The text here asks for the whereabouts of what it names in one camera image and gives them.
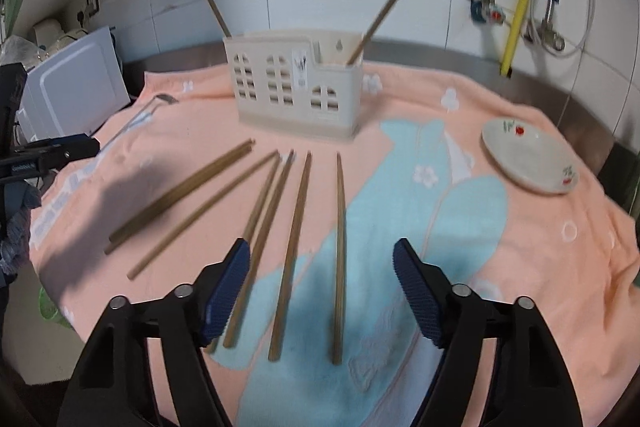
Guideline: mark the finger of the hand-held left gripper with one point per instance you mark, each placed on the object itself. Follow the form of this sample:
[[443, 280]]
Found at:
[[65, 151]]

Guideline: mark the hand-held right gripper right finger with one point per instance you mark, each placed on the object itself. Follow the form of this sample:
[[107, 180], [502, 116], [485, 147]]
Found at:
[[417, 299]]

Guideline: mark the white kitchen appliance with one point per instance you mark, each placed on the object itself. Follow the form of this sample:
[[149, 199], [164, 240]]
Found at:
[[47, 29]]

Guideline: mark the beige plastic utensil holder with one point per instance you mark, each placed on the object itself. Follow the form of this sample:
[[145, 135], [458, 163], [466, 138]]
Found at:
[[280, 107]]

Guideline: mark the metal water valve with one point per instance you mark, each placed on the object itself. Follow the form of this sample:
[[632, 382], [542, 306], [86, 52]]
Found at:
[[547, 36], [485, 10]]

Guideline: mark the clear plastic bag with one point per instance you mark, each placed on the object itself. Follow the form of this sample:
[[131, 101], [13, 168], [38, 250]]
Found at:
[[20, 49]]

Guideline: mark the row of chopsticks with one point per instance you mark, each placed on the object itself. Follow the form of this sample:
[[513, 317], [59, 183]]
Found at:
[[340, 257]]

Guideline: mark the white microwave oven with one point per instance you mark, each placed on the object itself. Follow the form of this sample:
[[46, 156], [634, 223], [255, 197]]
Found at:
[[75, 87]]

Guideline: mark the small white bowl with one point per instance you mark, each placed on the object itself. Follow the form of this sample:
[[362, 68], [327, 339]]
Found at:
[[530, 157]]

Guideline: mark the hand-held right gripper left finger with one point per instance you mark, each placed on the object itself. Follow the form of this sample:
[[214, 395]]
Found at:
[[227, 294]]

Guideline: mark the brown wooden chopstick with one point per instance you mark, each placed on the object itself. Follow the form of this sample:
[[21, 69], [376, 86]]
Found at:
[[380, 19], [215, 9]]

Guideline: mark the wall socket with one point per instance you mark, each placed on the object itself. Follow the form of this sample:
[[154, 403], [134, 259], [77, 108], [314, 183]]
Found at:
[[92, 4]]

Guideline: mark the peach printed towel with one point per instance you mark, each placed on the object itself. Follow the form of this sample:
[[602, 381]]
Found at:
[[500, 257]]

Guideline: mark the metal slotted spoon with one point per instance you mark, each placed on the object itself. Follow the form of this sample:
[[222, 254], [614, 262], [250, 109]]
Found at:
[[165, 99]]

